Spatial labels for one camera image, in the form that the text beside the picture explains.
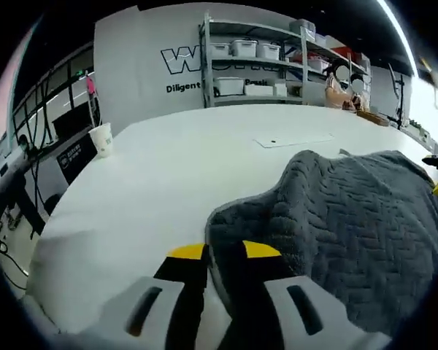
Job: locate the grey towel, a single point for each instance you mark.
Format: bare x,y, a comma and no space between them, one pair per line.
350,218

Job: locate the black tripod stand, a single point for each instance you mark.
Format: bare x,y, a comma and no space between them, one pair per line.
399,102

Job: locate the wooden tray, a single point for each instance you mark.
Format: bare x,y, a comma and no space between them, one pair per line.
374,117

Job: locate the white table socket cover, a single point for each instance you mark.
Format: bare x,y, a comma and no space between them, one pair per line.
295,140

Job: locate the small white box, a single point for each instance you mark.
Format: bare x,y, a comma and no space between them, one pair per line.
266,91
280,90
252,91

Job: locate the black desk divider panel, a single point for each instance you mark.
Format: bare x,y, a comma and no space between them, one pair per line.
76,160

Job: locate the white paper cup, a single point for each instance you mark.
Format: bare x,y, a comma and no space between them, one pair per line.
101,140

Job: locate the white lidded storage bin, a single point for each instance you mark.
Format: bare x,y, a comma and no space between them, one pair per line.
244,49
220,51
268,51

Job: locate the black monitor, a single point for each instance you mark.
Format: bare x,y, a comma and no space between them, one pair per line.
71,122

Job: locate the large white storage box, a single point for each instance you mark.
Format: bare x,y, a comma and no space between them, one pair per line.
229,86

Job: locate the pink hanging cloth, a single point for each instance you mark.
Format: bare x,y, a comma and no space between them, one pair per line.
90,84

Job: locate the grey metal shelving rack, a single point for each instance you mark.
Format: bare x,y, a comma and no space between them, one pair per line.
205,65

